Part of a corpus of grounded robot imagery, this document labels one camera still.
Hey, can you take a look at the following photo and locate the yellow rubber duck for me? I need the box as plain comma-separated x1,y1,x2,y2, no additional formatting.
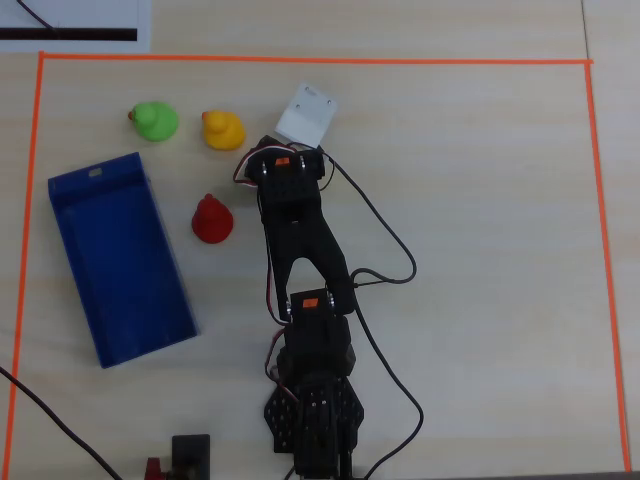
201,110,246,151

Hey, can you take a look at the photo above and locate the blue rectangular plastic box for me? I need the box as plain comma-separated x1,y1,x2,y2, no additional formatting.
47,151,200,370

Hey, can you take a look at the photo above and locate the white paper sheet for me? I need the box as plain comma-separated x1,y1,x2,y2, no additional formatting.
0,0,152,54

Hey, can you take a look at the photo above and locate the thick black camera cable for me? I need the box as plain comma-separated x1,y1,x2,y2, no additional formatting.
318,144,426,479

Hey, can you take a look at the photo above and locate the long horizontal orange tape strip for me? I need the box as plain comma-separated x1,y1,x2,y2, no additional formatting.
38,51,595,67

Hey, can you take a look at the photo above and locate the red rubber duck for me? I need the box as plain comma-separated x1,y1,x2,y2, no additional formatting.
191,193,235,245

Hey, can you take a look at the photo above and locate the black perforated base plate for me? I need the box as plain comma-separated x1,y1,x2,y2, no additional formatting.
263,377,366,454

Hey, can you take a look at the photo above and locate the black cable on table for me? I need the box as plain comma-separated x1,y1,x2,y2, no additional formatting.
0,366,124,480

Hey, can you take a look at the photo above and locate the black table clamp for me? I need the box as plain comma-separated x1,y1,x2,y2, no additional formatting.
171,433,212,480

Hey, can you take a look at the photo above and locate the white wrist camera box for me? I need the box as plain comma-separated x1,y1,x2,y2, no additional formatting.
274,82,339,150

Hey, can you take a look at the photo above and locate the green rubber duck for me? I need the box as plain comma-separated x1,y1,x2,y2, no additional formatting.
126,101,180,143

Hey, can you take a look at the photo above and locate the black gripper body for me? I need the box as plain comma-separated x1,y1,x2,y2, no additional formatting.
255,134,321,157

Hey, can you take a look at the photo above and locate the black flat bar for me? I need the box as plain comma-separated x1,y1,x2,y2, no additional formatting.
0,28,138,42

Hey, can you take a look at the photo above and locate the thin black cable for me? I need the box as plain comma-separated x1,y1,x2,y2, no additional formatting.
17,0,56,31

